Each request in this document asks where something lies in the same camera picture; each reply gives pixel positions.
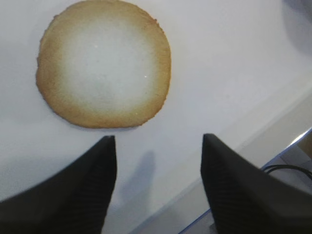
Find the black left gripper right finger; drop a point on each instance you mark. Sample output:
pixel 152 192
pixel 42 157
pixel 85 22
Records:
pixel 245 200

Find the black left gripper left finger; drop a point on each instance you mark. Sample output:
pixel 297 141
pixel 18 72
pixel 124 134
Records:
pixel 73 201

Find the brown bottom bun half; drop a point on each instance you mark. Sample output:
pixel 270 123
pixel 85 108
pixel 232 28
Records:
pixel 104 64

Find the large white serving tray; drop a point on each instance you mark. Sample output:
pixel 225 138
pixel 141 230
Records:
pixel 110 109

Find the white paper tray liner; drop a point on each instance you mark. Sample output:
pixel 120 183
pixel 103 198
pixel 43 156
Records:
pixel 236 66

